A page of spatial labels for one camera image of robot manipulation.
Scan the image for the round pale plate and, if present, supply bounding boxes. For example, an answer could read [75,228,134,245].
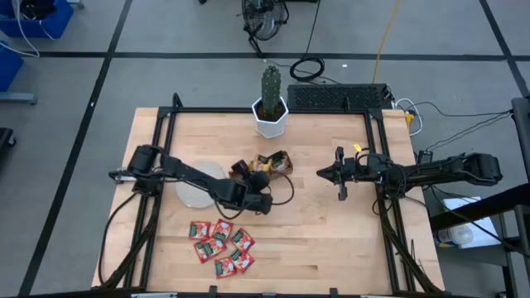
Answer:
[174,160,228,209]

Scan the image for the wooden compartment tea box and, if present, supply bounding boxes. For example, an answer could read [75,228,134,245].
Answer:
[229,149,295,182]

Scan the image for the brown tea packet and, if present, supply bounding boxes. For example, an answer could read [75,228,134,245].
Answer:
[271,151,290,171]

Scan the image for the blue storage bin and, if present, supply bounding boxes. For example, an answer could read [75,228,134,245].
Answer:
[0,41,25,93]
[0,0,75,40]

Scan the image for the white hexagonal plant pot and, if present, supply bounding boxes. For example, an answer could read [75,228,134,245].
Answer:
[251,96,290,140]

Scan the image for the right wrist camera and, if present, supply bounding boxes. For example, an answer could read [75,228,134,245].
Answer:
[346,156,366,183]

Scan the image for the black chair base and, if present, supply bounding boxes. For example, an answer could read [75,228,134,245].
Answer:
[0,127,17,166]

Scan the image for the black floor fan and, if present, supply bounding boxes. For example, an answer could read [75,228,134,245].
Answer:
[241,0,290,57]

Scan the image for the white box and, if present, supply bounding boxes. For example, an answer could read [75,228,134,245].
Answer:
[441,196,503,250]

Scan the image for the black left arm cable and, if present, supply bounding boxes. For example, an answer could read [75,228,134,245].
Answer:
[214,171,296,220]

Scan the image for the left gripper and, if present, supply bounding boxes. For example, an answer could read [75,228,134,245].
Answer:
[230,158,271,195]

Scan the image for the grey metal base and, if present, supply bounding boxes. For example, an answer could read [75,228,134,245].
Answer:
[0,91,38,105]

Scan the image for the black coiled cable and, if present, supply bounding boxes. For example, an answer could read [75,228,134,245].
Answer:
[264,0,332,84]

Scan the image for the black aluminium table frame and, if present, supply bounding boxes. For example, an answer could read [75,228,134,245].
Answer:
[99,93,446,298]

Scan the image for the black metal stand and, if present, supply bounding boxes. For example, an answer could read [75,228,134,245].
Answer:
[428,97,530,298]

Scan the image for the yellow hanging cable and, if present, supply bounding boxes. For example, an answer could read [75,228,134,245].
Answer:
[371,0,402,84]

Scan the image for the clear plastic bottle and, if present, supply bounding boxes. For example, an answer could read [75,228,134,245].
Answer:
[433,224,476,249]

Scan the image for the green cactus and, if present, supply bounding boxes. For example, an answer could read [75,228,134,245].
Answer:
[260,65,282,117]

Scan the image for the black perforated computer case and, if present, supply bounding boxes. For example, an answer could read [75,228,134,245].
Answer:
[287,83,393,111]

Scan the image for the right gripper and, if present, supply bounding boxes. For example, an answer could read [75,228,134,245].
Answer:
[316,146,376,202]

